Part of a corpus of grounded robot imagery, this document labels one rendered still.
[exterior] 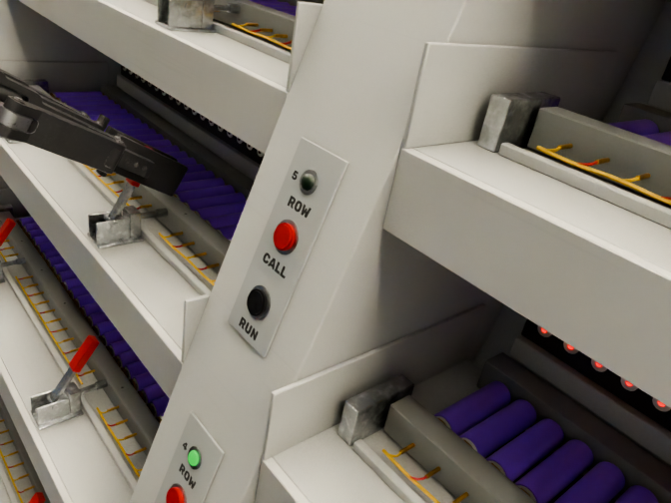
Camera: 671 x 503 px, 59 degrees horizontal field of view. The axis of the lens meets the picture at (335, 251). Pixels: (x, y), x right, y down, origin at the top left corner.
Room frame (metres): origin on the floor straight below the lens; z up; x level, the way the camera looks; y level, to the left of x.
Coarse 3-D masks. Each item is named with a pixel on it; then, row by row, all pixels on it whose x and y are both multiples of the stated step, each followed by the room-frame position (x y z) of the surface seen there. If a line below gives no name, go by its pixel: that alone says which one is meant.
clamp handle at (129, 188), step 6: (126, 180) 0.49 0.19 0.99; (126, 186) 0.49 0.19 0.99; (132, 186) 0.49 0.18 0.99; (138, 186) 0.49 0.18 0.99; (126, 192) 0.49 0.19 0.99; (132, 192) 0.49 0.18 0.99; (120, 198) 0.49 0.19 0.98; (126, 198) 0.48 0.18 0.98; (120, 204) 0.48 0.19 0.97; (114, 210) 0.48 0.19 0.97; (120, 210) 0.48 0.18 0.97; (108, 216) 0.49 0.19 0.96; (114, 216) 0.48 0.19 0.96; (120, 216) 0.49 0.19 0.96
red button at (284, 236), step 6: (282, 228) 0.32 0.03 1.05; (288, 228) 0.32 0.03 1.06; (276, 234) 0.32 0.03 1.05; (282, 234) 0.32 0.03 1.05; (288, 234) 0.32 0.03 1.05; (294, 234) 0.32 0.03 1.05; (276, 240) 0.32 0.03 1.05; (282, 240) 0.32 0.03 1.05; (288, 240) 0.32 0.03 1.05; (294, 240) 0.32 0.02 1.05; (276, 246) 0.32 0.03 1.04; (282, 246) 0.32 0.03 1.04; (288, 246) 0.32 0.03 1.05
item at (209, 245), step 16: (96, 176) 0.59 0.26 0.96; (112, 176) 0.60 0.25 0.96; (144, 192) 0.55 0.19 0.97; (160, 192) 0.55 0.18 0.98; (160, 208) 0.53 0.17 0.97; (176, 208) 0.52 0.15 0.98; (176, 224) 0.51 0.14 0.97; (192, 224) 0.50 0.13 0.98; (208, 224) 0.50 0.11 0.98; (192, 240) 0.49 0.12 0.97; (208, 240) 0.48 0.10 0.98; (224, 240) 0.48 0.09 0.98; (192, 256) 0.47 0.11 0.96; (208, 256) 0.48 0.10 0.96; (224, 256) 0.46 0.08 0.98
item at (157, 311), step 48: (144, 96) 0.80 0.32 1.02; (0, 144) 0.63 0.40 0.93; (48, 192) 0.55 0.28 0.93; (96, 192) 0.57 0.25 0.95; (144, 240) 0.50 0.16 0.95; (96, 288) 0.46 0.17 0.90; (144, 288) 0.43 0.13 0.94; (192, 288) 0.44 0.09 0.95; (144, 336) 0.40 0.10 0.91; (192, 336) 0.35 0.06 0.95
